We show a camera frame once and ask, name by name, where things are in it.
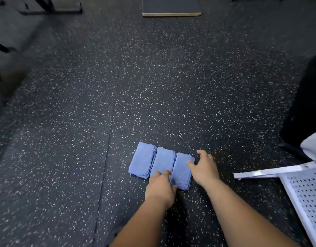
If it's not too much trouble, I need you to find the plain blue towel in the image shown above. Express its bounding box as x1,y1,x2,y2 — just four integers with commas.
149,146,177,178

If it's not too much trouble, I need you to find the white perforated metal rack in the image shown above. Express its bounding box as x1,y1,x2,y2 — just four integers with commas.
233,130,316,247

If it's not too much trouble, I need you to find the person's left forearm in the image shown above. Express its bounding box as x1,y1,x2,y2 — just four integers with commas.
111,200,172,247

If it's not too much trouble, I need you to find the black ski trainer wooden-edged platform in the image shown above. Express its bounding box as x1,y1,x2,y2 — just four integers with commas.
142,0,202,18

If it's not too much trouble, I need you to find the person's right forearm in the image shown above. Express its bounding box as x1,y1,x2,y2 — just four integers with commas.
204,178,300,247

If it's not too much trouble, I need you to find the black ski trainer grey platform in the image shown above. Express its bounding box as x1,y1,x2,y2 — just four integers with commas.
19,0,83,14

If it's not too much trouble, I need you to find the person's right hand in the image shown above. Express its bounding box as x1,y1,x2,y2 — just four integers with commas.
187,149,221,189

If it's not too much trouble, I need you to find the person's left hand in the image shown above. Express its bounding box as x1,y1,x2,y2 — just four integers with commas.
145,170,178,210

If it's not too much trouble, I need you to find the black printed punching bag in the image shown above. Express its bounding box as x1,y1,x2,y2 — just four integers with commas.
279,49,316,163

